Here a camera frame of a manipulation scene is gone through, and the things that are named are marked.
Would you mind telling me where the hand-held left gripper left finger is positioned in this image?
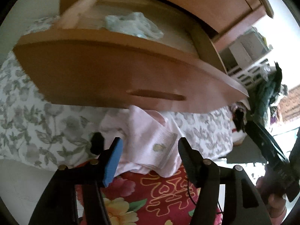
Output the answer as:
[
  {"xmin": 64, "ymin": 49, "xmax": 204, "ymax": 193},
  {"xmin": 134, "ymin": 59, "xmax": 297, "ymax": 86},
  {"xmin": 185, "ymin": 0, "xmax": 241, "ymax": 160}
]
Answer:
[{"xmin": 28, "ymin": 137, "xmax": 124, "ymax": 225}]

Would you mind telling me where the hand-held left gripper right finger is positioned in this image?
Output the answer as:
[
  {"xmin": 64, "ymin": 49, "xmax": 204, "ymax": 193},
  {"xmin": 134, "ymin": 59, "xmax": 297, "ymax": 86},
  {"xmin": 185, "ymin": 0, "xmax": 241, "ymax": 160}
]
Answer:
[{"xmin": 178, "ymin": 138, "xmax": 270, "ymax": 225}]

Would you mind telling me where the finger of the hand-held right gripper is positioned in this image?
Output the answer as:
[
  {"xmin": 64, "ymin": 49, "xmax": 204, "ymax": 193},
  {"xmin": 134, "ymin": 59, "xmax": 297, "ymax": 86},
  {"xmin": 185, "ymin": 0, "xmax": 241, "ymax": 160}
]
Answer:
[{"xmin": 245, "ymin": 119, "xmax": 268, "ymax": 151}]

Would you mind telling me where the black garment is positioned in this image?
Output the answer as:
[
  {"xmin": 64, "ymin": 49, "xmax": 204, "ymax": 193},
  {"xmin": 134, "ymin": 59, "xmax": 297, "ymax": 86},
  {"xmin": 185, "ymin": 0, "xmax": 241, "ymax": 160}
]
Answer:
[{"xmin": 90, "ymin": 132, "xmax": 105, "ymax": 155}]

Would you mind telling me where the pink garment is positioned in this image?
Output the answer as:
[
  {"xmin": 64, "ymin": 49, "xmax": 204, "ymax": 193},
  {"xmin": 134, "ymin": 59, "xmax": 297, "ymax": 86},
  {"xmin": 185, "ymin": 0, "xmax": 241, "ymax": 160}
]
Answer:
[{"xmin": 98, "ymin": 105, "xmax": 185, "ymax": 177}]

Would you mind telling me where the wooden drawer with deep front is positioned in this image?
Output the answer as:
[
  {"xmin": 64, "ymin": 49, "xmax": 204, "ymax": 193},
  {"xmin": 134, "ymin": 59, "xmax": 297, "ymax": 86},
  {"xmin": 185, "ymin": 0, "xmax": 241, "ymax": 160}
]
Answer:
[{"xmin": 13, "ymin": 0, "xmax": 250, "ymax": 114}]

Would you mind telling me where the person's right hand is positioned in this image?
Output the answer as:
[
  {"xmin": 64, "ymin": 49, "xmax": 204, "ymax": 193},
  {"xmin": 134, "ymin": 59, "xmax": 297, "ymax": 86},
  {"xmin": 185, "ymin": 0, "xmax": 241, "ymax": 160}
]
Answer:
[{"xmin": 256, "ymin": 176, "xmax": 288, "ymax": 218}]

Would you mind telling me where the white knitted cloth red stripe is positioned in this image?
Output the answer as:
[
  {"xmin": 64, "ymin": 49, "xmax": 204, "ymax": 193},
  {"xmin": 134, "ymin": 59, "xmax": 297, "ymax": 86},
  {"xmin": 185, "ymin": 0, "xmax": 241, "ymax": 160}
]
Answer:
[{"xmin": 231, "ymin": 127, "xmax": 246, "ymax": 146}]

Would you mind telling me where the dark grey board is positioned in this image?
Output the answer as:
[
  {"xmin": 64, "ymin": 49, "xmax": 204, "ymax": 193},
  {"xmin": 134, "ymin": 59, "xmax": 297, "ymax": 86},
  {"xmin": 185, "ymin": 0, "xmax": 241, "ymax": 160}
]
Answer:
[{"xmin": 226, "ymin": 131, "xmax": 270, "ymax": 163}]

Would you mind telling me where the dark green hanging cloth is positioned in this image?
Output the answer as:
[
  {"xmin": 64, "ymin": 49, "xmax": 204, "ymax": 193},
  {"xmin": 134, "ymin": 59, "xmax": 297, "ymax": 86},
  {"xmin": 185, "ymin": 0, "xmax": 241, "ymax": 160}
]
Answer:
[{"xmin": 254, "ymin": 62, "xmax": 289, "ymax": 122}]

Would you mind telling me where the red floral quilt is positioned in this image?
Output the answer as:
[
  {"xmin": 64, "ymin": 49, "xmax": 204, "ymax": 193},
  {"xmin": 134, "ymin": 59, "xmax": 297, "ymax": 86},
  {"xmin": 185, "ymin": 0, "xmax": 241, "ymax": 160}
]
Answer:
[{"xmin": 75, "ymin": 164, "xmax": 225, "ymax": 225}]

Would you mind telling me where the white cutout headboard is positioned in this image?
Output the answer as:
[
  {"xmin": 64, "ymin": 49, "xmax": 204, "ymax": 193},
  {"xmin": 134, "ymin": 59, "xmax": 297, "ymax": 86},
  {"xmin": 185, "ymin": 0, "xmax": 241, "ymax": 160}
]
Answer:
[{"xmin": 228, "ymin": 57, "xmax": 282, "ymax": 92}]

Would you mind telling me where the white bedside shelf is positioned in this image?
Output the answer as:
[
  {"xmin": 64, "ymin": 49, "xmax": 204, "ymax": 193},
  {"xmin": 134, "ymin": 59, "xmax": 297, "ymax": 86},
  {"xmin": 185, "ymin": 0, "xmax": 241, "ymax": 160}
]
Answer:
[{"xmin": 219, "ymin": 27, "xmax": 270, "ymax": 66}]

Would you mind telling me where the grey floral bedspread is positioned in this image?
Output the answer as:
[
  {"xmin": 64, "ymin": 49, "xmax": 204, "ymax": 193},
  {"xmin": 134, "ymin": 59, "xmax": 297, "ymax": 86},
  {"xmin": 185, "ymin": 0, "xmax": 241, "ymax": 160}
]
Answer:
[{"xmin": 0, "ymin": 16, "xmax": 233, "ymax": 169}]

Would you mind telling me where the light blue cloth in drawer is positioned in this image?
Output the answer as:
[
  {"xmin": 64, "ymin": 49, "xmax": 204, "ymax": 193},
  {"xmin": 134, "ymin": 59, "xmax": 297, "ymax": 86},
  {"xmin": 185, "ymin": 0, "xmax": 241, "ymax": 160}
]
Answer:
[{"xmin": 104, "ymin": 12, "xmax": 164, "ymax": 40}]

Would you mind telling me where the black cable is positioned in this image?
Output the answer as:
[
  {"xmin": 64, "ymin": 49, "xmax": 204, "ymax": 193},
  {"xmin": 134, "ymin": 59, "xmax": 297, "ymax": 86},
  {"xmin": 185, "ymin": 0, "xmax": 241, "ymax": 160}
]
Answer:
[{"xmin": 186, "ymin": 180, "xmax": 223, "ymax": 216}]

